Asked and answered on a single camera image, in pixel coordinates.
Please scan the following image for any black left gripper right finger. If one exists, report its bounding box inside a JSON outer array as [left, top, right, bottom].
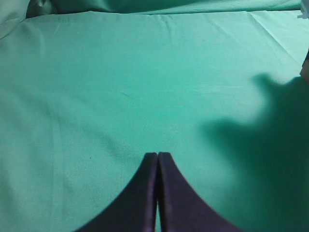
[[157, 152, 240, 232]]

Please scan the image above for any green cloth backdrop and cover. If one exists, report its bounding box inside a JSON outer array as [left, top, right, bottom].
[[0, 0, 309, 232]]

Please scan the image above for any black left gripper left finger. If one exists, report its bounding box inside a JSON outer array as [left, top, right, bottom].
[[77, 153, 157, 232]]

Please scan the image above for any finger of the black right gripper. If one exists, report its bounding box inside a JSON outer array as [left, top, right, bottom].
[[302, 52, 309, 73]]

